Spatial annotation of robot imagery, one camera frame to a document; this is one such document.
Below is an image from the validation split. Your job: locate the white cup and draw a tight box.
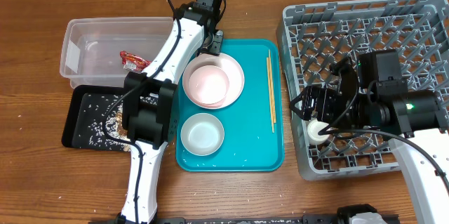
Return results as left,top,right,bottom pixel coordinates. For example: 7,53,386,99
307,119,328,145

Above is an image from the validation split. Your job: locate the red snack wrapper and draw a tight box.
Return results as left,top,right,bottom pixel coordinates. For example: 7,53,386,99
119,51,151,72

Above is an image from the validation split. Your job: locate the grey bowl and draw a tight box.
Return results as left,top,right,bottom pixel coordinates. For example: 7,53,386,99
180,113,225,156

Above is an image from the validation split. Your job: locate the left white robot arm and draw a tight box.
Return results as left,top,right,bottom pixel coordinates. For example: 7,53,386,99
114,0,226,223

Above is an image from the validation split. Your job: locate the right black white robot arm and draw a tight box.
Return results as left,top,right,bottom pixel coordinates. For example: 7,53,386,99
290,84,448,223

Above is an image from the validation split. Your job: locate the grey dishwasher rack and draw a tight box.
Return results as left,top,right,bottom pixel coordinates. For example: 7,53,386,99
276,0,448,180

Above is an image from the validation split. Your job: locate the pink plate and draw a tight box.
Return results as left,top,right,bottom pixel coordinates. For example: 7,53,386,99
182,53,245,110

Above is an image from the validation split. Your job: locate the pink small bowl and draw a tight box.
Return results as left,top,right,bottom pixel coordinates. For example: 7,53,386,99
187,65,229,105

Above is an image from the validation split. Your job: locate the wooden chopstick right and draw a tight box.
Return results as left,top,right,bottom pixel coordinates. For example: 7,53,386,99
267,50,276,124

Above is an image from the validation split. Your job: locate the wooden chopstick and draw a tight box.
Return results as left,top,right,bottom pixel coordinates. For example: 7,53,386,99
267,50,276,124
266,57,274,133

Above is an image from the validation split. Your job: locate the wooden chopstick left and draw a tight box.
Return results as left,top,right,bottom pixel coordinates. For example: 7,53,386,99
266,57,274,133

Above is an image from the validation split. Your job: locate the teal plastic serving tray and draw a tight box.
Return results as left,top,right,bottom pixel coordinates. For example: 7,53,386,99
175,39,284,172

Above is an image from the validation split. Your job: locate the clear plastic bin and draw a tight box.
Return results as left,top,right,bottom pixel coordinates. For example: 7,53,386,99
60,17,173,88

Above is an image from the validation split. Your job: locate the spilled rice pile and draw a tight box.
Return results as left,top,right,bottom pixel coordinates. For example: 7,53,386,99
87,104,130,152

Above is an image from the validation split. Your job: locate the black plastic tray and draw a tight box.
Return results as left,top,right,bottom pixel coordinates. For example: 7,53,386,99
61,84,167,153

